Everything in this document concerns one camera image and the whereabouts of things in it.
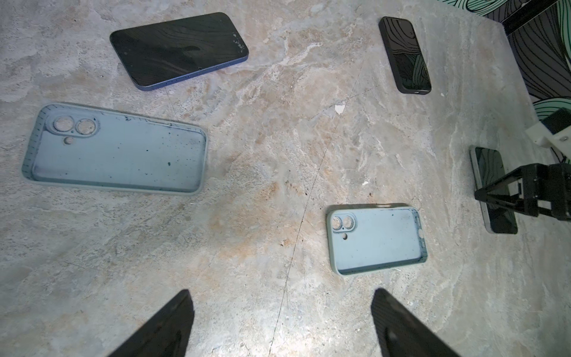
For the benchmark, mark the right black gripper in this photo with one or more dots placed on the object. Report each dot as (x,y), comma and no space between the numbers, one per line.
(546,190)

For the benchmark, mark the black smartphone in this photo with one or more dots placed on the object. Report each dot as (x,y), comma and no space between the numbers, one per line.
(487,165)
(164,53)

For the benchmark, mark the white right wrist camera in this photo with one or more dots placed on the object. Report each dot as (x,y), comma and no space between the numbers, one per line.
(553,132)

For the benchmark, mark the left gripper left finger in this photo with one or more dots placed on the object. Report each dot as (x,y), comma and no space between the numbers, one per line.
(167,333)

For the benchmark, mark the black phone case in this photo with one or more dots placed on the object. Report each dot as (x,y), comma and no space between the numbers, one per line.
(405,56)

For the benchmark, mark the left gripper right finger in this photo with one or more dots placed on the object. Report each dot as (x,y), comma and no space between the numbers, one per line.
(400,333)

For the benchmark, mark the light blue phone case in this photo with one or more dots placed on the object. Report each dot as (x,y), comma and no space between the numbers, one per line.
(80,146)
(364,238)

